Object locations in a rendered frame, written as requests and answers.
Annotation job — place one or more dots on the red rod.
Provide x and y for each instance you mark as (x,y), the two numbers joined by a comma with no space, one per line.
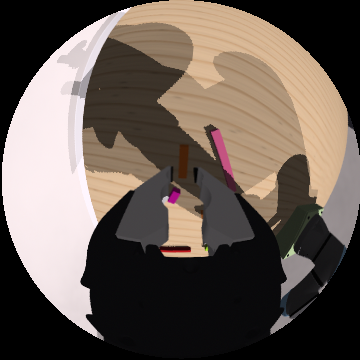
(175,249)

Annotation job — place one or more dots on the pink rod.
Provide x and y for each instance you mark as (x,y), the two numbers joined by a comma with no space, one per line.
(223,157)

